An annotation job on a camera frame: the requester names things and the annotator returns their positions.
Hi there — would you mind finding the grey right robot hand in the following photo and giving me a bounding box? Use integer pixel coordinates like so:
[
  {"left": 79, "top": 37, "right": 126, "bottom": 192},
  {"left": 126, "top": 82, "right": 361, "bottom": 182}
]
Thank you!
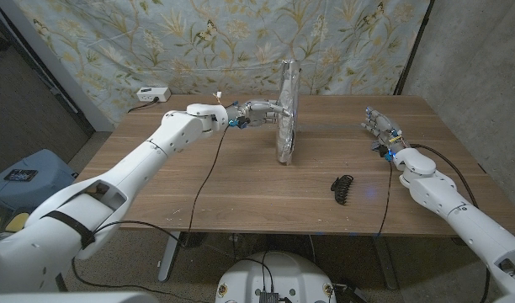
[{"left": 361, "top": 106, "right": 406, "bottom": 157}]

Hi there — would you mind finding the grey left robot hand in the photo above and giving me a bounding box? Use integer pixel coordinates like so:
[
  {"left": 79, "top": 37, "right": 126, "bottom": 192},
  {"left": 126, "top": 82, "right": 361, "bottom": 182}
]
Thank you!
[{"left": 227, "top": 98, "right": 291, "bottom": 129}]

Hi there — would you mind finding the aluminum foil roll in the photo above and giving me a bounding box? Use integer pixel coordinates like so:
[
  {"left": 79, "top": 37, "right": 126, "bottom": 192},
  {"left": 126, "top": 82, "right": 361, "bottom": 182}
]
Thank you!
[{"left": 275, "top": 59, "right": 301, "bottom": 166}]

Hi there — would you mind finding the black claw hair clip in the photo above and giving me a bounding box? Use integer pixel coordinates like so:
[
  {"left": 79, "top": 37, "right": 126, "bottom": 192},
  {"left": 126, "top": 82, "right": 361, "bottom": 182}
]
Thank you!
[{"left": 330, "top": 174, "right": 354, "bottom": 206}]

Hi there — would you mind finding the floral printed backdrop cloth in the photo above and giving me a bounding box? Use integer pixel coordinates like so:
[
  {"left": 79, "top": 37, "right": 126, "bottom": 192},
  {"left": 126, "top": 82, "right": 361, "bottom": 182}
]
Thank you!
[{"left": 13, "top": 0, "right": 431, "bottom": 127}]

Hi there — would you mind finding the black backdrop pole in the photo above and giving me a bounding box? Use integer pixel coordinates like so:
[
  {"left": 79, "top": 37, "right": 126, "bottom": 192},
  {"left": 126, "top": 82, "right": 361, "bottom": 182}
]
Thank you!
[{"left": 393, "top": 0, "right": 435, "bottom": 96}]

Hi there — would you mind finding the white power outlet box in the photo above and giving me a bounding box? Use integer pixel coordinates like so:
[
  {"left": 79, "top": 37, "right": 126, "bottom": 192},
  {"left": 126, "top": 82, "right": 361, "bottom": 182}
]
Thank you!
[{"left": 135, "top": 87, "right": 172, "bottom": 104}]

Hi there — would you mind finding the grey metal table leg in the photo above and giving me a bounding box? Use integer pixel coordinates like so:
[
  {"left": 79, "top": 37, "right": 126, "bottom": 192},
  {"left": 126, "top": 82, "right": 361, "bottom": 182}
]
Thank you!
[
  {"left": 370, "top": 235, "right": 400, "bottom": 290},
  {"left": 157, "top": 231, "right": 182, "bottom": 282}
]

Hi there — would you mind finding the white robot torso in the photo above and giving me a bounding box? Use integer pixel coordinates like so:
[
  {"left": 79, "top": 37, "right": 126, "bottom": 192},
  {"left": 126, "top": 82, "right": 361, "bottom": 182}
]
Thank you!
[{"left": 215, "top": 251, "right": 337, "bottom": 303}]

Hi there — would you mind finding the blue plastic storage bin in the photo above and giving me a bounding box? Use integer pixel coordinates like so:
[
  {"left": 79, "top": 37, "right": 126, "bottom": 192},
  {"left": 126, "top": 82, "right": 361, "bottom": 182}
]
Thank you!
[{"left": 0, "top": 148, "right": 77, "bottom": 211}]

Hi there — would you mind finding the black label card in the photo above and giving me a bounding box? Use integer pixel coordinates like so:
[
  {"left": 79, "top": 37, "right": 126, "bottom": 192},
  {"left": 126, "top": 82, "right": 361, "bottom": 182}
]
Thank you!
[{"left": 3, "top": 168, "right": 39, "bottom": 183}]

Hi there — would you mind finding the white robot torso rim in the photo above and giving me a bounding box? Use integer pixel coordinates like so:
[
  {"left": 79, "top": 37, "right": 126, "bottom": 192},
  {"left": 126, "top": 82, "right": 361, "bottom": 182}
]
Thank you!
[{"left": 0, "top": 291, "right": 160, "bottom": 303}]

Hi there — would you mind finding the yellow foot pedal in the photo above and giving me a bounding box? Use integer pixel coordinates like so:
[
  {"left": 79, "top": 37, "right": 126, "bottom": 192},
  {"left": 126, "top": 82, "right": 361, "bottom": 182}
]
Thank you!
[{"left": 3, "top": 211, "right": 31, "bottom": 233}]

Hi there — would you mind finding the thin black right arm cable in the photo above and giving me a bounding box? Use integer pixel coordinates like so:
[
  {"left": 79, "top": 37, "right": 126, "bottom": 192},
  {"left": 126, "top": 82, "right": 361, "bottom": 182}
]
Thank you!
[{"left": 377, "top": 159, "right": 394, "bottom": 237}]

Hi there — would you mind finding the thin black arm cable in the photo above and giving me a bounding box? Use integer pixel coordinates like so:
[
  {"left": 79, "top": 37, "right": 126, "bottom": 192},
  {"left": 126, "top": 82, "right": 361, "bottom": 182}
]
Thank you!
[
  {"left": 377, "top": 159, "right": 394, "bottom": 237},
  {"left": 91, "top": 125, "right": 232, "bottom": 249}
]

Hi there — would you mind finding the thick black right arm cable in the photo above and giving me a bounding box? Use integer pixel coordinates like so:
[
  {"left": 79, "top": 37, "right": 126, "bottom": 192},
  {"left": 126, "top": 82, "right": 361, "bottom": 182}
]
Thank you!
[{"left": 410, "top": 143, "right": 492, "bottom": 303}]

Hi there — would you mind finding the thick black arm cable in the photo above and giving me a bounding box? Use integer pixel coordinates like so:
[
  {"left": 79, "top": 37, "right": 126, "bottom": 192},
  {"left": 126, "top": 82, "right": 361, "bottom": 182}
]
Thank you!
[
  {"left": 410, "top": 143, "right": 492, "bottom": 303},
  {"left": 71, "top": 257, "right": 208, "bottom": 303}
]

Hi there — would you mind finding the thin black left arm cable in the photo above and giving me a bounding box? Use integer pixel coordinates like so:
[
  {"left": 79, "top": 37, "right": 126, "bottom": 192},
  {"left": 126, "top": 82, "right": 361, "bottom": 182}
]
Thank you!
[{"left": 91, "top": 125, "right": 232, "bottom": 249}]

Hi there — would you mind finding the black outlet power cord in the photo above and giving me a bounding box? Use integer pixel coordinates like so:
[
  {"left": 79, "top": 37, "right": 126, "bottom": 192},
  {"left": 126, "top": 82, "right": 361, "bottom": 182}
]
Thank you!
[{"left": 127, "top": 97, "right": 160, "bottom": 114}]

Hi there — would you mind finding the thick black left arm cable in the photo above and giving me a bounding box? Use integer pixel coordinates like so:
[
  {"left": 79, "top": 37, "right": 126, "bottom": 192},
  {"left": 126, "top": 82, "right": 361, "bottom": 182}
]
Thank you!
[{"left": 71, "top": 257, "right": 208, "bottom": 303}]

